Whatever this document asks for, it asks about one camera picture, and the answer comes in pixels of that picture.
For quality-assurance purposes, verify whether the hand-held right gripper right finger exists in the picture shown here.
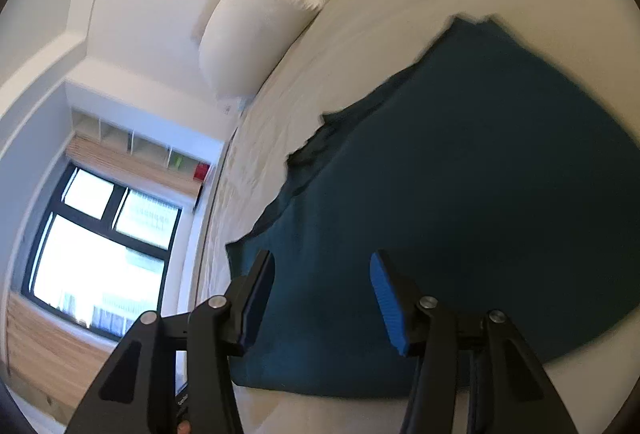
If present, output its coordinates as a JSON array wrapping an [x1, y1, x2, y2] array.
[[370, 250, 581, 434]]

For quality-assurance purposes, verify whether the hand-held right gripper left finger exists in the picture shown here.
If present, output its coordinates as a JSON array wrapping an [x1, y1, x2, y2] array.
[[65, 250, 276, 434]]

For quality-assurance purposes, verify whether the dark green sweater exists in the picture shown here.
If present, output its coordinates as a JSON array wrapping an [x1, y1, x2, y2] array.
[[226, 14, 640, 400]]

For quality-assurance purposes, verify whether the black framed window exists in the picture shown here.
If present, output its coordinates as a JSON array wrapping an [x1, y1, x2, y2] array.
[[22, 161, 183, 342]]

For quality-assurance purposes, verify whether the white shelf unit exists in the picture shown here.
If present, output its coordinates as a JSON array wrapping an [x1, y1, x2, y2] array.
[[70, 107, 226, 182]]

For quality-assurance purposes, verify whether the white pillow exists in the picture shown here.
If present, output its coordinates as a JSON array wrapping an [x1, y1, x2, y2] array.
[[199, 0, 326, 98]]

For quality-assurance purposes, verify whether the bed with beige sheet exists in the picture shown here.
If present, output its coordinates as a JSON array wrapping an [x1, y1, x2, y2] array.
[[192, 0, 640, 434]]

